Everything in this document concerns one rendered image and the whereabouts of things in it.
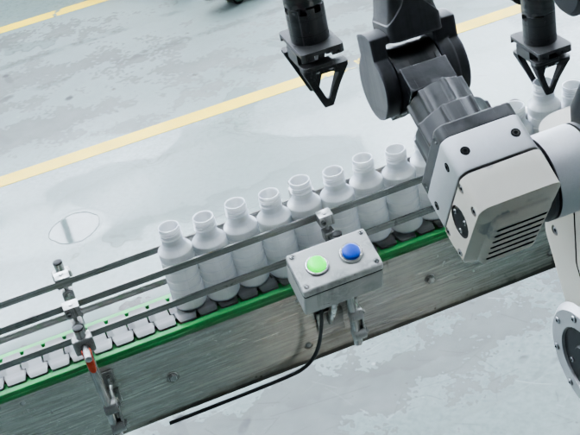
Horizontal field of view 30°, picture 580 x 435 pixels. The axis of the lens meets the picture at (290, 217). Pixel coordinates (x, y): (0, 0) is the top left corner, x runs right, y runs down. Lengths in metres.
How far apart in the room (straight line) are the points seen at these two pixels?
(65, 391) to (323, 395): 1.37
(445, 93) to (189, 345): 0.90
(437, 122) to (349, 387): 2.08
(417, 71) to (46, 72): 4.43
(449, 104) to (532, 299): 2.27
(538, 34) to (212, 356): 0.79
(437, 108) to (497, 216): 0.15
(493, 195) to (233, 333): 0.94
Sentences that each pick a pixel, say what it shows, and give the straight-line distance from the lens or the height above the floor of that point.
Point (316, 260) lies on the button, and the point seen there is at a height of 1.12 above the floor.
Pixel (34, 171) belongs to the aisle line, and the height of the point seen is 0.00.
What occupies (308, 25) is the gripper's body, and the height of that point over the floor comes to 1.52.
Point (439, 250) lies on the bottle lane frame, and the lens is 1.98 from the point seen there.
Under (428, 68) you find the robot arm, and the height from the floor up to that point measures 1.61.
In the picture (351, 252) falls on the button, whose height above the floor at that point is 1.12.
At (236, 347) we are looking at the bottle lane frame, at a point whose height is 0.92.
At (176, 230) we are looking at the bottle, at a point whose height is 1.16.
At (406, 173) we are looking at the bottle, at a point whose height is 1.12.
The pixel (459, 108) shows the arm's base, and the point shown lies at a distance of 1.12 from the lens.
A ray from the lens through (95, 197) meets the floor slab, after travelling 4.32.
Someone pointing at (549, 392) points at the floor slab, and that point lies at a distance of 3.07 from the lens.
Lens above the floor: 2.14
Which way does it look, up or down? 33 degrees down
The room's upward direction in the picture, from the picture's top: 13 degrees counter-clockwise
